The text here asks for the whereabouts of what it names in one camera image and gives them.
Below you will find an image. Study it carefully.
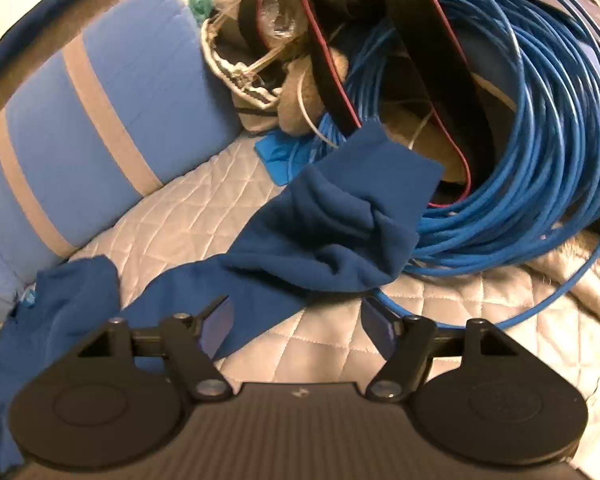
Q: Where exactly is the navy blue hoodie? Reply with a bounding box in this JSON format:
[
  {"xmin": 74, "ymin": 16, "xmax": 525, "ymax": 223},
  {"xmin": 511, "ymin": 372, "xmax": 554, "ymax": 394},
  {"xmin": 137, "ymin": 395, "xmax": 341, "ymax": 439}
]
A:
[{"xmin": 0, "ymin": 122, "xmax": 446, "ymax": 471}]

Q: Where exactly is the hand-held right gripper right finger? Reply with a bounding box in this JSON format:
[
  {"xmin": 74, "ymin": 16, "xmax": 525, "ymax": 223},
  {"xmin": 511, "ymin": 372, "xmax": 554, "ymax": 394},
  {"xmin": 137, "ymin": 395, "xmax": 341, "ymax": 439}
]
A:
[{"xmin": 361, "ymin": 296, "xmax": 523, "ymax": 403}]

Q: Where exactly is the beige plush toy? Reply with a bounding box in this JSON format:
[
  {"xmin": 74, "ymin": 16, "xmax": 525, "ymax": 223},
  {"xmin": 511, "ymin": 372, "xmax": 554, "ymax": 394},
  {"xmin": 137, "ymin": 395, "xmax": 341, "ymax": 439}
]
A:
[{"xmin": 277, "ymin": 45, "xmax": 351, "ymax": 136}]

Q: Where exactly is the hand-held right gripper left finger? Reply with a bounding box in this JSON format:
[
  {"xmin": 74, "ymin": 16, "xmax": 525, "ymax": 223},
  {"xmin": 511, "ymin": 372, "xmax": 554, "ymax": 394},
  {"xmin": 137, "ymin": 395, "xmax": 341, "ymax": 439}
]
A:
[{"xmin": 77, "ymin": 296, "xmax": 233, "ymax": 402}]

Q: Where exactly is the grey quilted bed cover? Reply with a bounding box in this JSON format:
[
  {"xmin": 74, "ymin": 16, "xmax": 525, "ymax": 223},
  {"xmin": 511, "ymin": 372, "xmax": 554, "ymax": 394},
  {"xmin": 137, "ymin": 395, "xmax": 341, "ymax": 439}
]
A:
[{"xmin": 0, "ymin": 132, "xmax": 600, "ymax": 480}]

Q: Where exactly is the bright blue cloth piece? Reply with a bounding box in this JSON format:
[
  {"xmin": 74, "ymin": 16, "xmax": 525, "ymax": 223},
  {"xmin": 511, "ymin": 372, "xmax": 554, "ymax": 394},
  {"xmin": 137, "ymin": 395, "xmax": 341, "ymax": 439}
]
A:
[{"xmin": 254, "ymin": 130, "xmax": 306, "ymax": 187}]

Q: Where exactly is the blue cable coil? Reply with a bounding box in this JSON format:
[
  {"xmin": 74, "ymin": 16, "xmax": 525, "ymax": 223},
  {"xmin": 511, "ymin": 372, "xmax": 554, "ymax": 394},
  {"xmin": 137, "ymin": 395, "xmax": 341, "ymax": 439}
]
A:
[{"xmin": 287, "ymin": 0, "xmax": 600, "ymax": 331}]

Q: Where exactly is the dark blue blanket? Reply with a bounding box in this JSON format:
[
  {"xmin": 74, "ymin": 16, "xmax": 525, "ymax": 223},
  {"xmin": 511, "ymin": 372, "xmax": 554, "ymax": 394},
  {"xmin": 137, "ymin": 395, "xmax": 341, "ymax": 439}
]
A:
[{"xmin": 0, "ymin": 0, "xmax": 136, "ymax": 86}]

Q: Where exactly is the white striped cloth bag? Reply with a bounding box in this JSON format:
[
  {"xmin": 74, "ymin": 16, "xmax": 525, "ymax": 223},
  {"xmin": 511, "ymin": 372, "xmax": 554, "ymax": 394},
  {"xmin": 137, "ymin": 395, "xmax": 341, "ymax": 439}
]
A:
[{"xmin": 201, "ymin": 10, "xmax": 286, "ymax": 133}]

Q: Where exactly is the clear plastic wrapper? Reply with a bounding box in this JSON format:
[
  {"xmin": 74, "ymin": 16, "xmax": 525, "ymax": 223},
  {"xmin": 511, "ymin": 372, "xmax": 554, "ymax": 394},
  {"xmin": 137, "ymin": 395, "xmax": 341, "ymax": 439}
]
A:
[{"xmin": 260, "ymin": 0, "xmax": 311, "ymax": 41}]

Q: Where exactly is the small green item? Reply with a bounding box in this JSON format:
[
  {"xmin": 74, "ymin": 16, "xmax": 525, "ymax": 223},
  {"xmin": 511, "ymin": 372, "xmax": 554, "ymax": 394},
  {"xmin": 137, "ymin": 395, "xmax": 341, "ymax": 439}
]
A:
[{"xmin": 189, "ymin": 0, "xmax": 215, "ymax": 23}]

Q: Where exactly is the black bag with red trim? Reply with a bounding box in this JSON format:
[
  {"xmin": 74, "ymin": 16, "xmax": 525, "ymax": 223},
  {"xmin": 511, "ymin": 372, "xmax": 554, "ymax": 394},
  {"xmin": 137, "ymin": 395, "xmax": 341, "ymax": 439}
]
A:
[{"xmin": 237, "ymin": 0, "xmax": 501, "ymax": 211}]

